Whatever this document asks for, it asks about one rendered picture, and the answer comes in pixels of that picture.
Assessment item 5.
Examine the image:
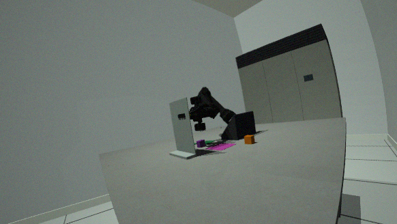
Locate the orange cube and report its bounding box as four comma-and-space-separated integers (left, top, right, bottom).
244, 135, 255, 144

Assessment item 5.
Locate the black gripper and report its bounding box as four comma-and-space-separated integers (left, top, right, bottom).
189, 96, 209, 131

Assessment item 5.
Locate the purple rectangular block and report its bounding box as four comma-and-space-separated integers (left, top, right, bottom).
196, 139, 205, 148

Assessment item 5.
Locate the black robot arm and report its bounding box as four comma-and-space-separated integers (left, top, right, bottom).
198, 87, 236, 125

